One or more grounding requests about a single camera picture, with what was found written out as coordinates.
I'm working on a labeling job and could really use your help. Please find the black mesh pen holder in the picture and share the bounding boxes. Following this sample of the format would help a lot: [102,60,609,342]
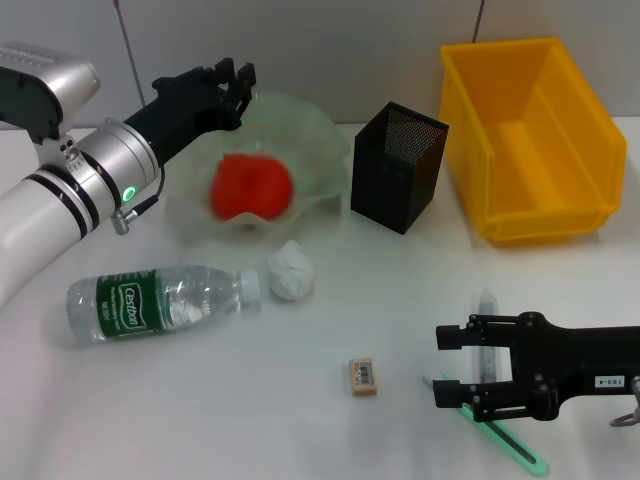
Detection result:
[350,101,450,236]

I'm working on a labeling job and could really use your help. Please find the left wrist camera housing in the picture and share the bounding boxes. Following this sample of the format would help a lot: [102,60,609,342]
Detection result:
[0,42,104,174]

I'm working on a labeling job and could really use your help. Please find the grey marker pen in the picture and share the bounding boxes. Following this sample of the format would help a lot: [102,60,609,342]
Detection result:
[472,288,501,386]

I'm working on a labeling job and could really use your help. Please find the yellow plastic bin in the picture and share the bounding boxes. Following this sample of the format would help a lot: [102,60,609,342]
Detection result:
[439,37,629,249]

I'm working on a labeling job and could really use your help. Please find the arm cable with connector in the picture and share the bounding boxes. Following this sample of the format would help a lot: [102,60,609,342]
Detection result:
[608,374,640,429]
[109,164,167,235]

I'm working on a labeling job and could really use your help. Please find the pale green wavy glass plate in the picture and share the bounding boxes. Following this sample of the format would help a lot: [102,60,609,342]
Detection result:
[158,92,352,246]

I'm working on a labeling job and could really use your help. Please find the white paper ball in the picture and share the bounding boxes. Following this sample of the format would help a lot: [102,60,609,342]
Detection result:
[267,239,316,303]

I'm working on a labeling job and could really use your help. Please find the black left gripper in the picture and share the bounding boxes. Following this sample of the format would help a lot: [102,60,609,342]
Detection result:
[122,57,260,166]

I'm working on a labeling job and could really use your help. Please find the beige eraser with barcode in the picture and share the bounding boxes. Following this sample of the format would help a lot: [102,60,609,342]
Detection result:
[346,357,380,399]

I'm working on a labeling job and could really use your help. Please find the right arm cable with connector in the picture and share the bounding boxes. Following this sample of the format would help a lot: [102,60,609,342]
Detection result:
[608,374,640,429]

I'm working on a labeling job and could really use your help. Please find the clear green-label water bottle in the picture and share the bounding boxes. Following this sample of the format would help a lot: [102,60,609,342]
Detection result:
[67,264,262,348]

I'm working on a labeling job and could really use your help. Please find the orange fruit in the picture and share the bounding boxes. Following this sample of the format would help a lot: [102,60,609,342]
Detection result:
[208,152,295,221]

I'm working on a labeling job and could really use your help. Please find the mint green utility knife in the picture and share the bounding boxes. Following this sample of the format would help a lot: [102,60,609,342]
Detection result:
[421,369,550,477]

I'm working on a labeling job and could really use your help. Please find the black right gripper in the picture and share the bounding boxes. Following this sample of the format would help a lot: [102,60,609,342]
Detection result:
[432,310,640,422]

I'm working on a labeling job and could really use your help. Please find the left arm cable with connector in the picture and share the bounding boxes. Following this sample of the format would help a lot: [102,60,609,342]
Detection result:
[109,164,167,235]

